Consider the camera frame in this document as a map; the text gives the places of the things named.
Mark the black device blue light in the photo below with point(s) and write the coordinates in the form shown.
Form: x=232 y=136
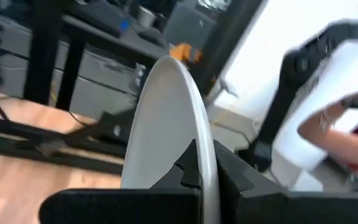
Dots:
x=104 y=15

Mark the metal cup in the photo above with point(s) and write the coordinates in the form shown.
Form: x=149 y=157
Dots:
x=146 y=18

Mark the dark grey desk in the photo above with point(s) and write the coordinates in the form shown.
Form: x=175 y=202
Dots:
x=110 y=40

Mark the black upright post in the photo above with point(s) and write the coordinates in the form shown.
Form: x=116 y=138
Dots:
x=228 y=46

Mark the person's forearm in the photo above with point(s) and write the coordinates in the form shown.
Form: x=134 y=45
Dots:
x=337 y=143

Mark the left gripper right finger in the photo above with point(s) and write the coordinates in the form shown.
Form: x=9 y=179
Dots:
x=275 y=208

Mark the grey computer case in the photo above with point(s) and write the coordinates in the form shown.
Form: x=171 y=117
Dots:
x=188 y=28

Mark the orange blurred object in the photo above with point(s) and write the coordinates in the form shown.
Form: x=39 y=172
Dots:
x=182 y=51

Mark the grey filing cabinet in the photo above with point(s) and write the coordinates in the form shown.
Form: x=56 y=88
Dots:
x=104 y=93

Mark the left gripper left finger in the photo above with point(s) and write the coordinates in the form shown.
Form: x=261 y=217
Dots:
x=120 y=208

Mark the grey plate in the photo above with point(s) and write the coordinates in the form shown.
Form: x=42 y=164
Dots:
x=166 y=124

